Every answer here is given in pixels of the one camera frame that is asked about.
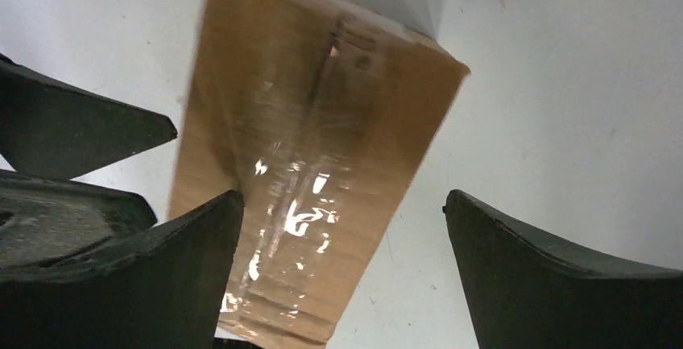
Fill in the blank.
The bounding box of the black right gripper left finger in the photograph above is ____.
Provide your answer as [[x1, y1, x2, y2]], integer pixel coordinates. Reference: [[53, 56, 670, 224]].
[[1, 190, 243, 348]]

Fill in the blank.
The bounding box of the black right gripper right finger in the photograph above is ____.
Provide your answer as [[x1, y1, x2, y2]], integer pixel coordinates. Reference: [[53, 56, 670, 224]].
[[443, 189, 682, 348]]

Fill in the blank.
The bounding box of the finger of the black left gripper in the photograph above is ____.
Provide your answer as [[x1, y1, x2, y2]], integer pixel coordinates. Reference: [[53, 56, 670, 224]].
[[1, 170, 157, 269], [1, 56, 178, 180]]

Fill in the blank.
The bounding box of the brown cardboard express box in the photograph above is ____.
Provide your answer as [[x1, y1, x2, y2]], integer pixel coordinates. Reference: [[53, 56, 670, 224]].
[[168, 0, 470, 348]]

